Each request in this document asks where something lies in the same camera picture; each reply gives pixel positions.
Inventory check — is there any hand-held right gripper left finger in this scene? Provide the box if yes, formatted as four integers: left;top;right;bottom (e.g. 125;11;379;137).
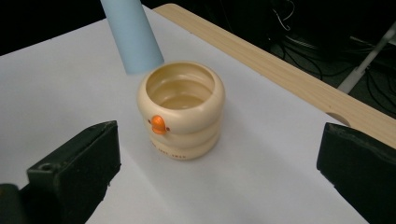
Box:
18;120;121;224

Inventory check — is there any thin white cable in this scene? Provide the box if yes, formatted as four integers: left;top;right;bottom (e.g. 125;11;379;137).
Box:
272;0;296;32

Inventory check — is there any light blue hairbrush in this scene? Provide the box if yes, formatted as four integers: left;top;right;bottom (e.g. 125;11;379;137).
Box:
99;0;165;76

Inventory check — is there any black floor cable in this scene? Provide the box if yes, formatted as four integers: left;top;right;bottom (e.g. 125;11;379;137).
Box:
279;35;396;110

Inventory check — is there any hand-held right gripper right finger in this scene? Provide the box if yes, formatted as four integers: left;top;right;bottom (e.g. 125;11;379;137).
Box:
316;122;396;224

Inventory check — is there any cream duck cup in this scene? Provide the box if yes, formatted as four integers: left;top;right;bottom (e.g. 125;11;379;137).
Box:
136;61;226;161

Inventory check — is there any grey metal stand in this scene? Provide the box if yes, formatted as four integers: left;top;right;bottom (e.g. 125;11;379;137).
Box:
337;21;396;94

